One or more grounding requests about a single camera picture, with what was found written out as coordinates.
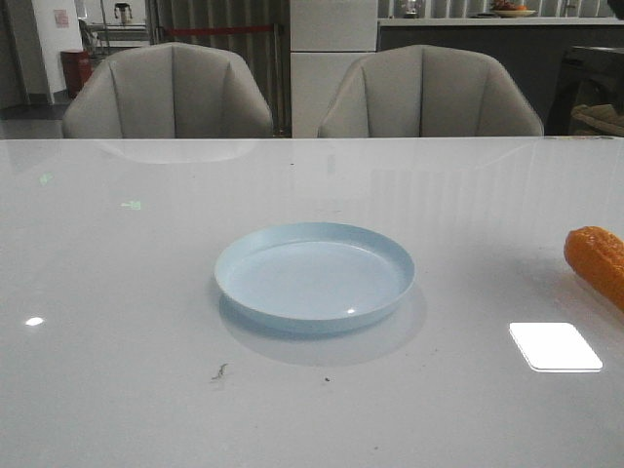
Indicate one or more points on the pink wall notice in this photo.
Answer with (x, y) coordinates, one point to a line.
(61, 18)

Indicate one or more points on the light blue round plate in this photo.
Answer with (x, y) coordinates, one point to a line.
(314, 277)

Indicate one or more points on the beige upholstered chair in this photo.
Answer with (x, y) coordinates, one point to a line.
(171, 90)
(429, 91)

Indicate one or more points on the fruit bowl on counter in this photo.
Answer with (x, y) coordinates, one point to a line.
(510, 10)

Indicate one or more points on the orange toy corn cob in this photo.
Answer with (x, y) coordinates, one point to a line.
(596, 255)

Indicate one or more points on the left beige upholstered chair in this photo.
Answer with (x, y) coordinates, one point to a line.
(171, 90)

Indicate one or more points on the red trash bin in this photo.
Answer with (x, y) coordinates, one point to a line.
(77, 70)

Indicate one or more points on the right beige upholstered chair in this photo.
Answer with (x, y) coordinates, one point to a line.
(429, 91)

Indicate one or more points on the red barrier belt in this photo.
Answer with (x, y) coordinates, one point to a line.
(214, 31)

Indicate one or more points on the white cabinet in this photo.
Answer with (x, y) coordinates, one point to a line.
(326, 37)

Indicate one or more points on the grey counter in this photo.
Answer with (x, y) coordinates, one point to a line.
(531, 49)

